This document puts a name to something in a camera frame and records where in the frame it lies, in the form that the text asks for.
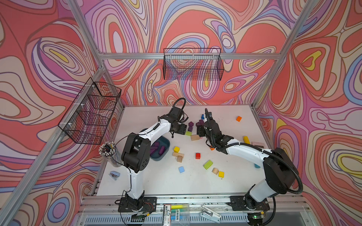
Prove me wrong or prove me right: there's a teal plastic storage bin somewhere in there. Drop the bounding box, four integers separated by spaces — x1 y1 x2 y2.
138 128 170 161

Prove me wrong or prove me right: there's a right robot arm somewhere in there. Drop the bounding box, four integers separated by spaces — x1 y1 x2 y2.
198 108 303 210

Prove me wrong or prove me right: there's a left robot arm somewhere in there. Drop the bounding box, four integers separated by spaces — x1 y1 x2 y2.
119 98 188 212

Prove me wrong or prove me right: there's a natural wood block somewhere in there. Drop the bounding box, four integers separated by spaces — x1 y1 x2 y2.
190 134 200 141

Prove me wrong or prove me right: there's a yellow cube brick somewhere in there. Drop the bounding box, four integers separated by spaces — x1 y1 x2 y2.
218 171 224 178
173 147 180 153

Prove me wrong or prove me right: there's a yellow long brick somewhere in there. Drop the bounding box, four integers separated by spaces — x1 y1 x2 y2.
243 136 251 144

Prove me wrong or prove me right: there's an engraved wood block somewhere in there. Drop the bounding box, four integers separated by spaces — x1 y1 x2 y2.
172 152 184 158

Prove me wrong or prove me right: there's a round wood brick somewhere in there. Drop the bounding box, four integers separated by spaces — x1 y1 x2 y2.
212 168 219 175

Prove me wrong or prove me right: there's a numbered wood cube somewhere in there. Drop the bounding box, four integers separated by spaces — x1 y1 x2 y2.
177 156 183 163

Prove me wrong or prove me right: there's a yellow cube brick near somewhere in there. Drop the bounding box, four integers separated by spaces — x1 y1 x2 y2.
218 171 224 178

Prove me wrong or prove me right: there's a light blue brick near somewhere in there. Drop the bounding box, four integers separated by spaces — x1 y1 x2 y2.
178 166 185 173

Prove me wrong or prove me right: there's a pink calculator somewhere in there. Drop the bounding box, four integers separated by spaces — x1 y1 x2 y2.
251 142 266 148

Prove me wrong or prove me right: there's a cup of pens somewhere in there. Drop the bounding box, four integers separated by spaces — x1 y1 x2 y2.
99 141 123 167

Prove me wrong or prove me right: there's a blue stapler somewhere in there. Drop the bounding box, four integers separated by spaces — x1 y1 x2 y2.
109 171 120 181

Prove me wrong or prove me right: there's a black wire basket back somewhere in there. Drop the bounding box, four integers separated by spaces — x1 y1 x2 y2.
163 47 224 81

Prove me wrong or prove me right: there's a black wire basket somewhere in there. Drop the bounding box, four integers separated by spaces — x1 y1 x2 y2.
58 78 122 145
163 47 224 81

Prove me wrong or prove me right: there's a black wire basket left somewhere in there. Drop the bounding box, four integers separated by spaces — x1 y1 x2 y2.
58 78 122 145

